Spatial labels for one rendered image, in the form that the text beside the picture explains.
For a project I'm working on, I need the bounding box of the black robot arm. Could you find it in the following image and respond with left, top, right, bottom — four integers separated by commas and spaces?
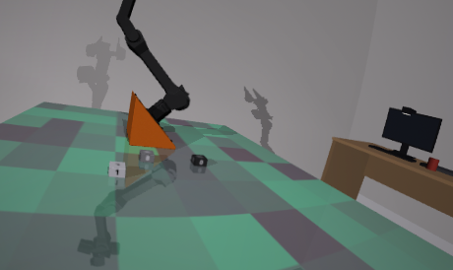
116, 0, 190, 125

